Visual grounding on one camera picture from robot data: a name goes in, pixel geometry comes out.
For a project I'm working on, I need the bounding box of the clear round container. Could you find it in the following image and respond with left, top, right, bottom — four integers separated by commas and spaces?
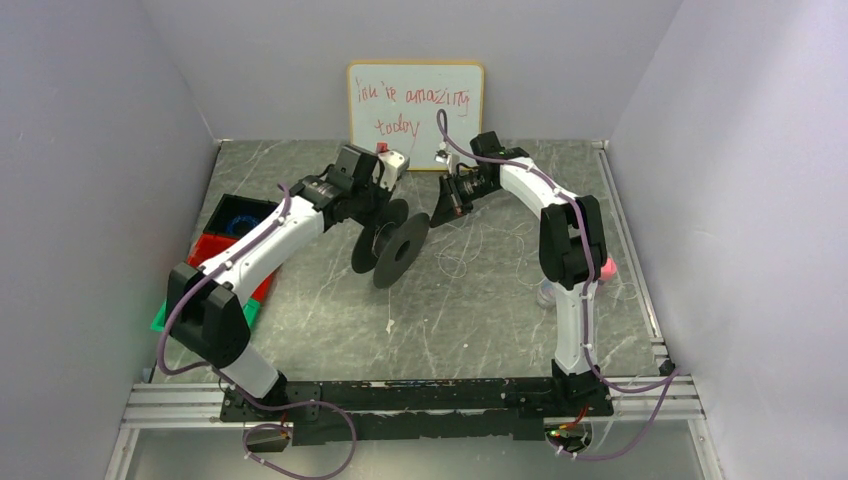
536, 279, 556, 310

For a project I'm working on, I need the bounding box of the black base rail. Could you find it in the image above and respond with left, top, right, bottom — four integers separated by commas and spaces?
220, 374, 614, 446

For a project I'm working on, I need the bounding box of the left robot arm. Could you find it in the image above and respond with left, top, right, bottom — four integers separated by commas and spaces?
157, 144, 409, 409

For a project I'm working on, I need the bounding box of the thin white cable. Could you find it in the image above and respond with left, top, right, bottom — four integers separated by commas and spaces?
370, 221, 637, 299

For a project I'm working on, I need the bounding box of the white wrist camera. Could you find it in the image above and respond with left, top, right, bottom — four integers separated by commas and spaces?
434, 141, 455, 174
372, 142, 410, 192

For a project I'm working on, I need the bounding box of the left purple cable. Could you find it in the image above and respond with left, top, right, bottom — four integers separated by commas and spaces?
156, 182, 359, 480

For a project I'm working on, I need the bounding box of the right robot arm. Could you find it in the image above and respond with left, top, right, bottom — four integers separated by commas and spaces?
430, 129, 608, 385

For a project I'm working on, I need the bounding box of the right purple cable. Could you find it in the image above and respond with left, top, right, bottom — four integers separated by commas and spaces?
435, 108, 682, 463

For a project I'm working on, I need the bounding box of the blue cable coil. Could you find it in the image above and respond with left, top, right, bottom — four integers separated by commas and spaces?
225, 211, 266, 237

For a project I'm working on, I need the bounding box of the black cable spool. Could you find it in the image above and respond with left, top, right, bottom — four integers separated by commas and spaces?
351, 199, 430, 289

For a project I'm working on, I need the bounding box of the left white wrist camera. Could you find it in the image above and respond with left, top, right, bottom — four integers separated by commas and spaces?
372, 142, 410, 192

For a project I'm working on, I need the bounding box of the aluminium frame rail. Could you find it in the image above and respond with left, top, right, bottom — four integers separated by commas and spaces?
102, 152, 723, 480

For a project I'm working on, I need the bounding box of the purple cable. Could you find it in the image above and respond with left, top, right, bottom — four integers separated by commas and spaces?
435, 108, 682, 463
156, 182, 359, 480

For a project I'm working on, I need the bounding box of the green bin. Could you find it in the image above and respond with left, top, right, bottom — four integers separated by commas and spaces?
150, 299, 261, 333

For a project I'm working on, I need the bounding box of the black bin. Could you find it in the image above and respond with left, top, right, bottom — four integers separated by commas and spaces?
203, 194, 279, 239

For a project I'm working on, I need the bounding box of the red bin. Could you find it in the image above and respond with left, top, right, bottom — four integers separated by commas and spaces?
186, 233, 276, 305

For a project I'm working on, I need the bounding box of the yellow-framed whiteboard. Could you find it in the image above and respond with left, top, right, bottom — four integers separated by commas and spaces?
347, 60, 485, 171

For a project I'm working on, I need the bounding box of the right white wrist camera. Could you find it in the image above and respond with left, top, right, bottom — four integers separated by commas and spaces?
434, 141, 455, 174

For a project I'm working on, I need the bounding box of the pink-capped bottle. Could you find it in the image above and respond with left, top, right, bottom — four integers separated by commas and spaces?
598, 257, 618, 284

